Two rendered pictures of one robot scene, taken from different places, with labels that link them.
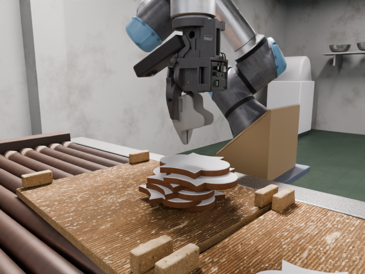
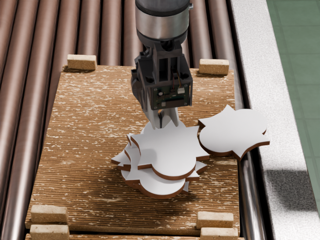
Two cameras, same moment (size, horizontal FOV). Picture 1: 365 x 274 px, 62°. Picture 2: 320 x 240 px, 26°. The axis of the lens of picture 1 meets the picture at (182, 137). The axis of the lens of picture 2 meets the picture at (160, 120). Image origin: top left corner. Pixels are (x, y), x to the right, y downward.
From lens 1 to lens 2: 0.91 m
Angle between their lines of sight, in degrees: 52
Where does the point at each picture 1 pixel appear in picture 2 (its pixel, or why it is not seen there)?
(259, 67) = not seen: outside the picture
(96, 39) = not seen: outside the picture
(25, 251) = (17, 148)
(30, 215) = (50, 106)
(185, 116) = (149, 109)
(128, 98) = not seen: outside the picture
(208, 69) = (145, 94)
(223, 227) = (132, 225)
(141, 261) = (34, 216)
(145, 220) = (96, 175)
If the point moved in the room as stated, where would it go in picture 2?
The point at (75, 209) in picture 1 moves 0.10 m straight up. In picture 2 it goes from (71, 125) to (66, 85)
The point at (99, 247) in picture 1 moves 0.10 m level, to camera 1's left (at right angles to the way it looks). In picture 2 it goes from (41, 182) to (8, 151)
